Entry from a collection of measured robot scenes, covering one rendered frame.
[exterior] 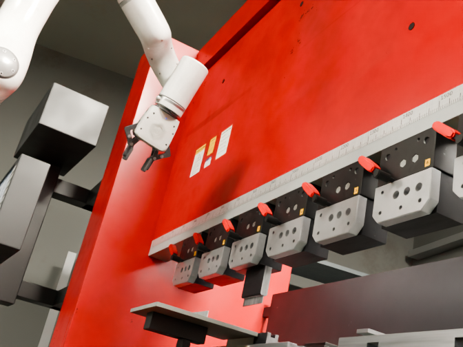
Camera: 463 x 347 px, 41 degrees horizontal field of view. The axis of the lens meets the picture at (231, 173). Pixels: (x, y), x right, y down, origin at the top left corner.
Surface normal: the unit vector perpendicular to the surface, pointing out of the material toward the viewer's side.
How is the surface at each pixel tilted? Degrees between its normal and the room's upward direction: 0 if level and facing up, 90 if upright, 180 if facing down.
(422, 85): 90
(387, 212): 90
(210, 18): 180
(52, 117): 90
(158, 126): 114
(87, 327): 90
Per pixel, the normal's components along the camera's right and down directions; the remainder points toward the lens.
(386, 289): -0.86, -0.36
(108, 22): -0.20, 0.90
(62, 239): 0.33, -0.32
